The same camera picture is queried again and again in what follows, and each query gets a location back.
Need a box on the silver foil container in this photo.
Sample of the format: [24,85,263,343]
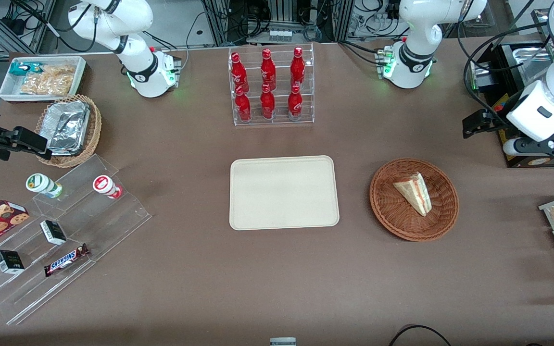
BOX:
[46,100,90,156]

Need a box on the white rectangular snack bin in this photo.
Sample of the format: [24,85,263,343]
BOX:
[0,55,88,104]

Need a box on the clear acrylic stepped shelf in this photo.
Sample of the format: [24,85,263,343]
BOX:
[0,154,153,326]

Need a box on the black cable loop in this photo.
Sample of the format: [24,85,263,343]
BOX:
[388,324,453,346]

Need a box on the red cola bottle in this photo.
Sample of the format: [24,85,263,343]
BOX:
[260,83,277,120]
[230,52,250,93]
[288,85,303,121]
[235,86,252,122]
[290,47,305,87]
[261,49,277,90]

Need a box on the red label yogurt cup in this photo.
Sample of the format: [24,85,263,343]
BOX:
[92,175,124,200]

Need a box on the green label yogurt cup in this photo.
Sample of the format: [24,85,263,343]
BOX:
[25,173,63,199]

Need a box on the black food warmer appliance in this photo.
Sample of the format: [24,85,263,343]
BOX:
[468,41,554,169]

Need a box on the clear bag of chips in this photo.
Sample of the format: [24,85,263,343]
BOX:
[19,64,76,96]

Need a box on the clear acrylic bottle rack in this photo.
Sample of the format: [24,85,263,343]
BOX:
[228,43,315,127]

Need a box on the brown round wicker basket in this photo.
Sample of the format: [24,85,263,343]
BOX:
[369,158,460,242]

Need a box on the beige plastic tray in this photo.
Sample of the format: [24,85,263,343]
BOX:
[229,155,340,231]

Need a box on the triangular sandwich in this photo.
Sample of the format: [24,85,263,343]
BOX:
[392,172,433,217]

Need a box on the Snickers chocolate bar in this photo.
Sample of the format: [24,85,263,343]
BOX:
[43,243,90,277]

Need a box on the small black box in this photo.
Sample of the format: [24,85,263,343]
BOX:
[0,249,25,275]
[39,220,67,246]

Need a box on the teal snack packet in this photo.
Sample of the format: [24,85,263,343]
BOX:
[9,62,45,77]

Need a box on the light wicker basket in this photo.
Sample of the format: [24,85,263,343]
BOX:
[35,94,102,169]

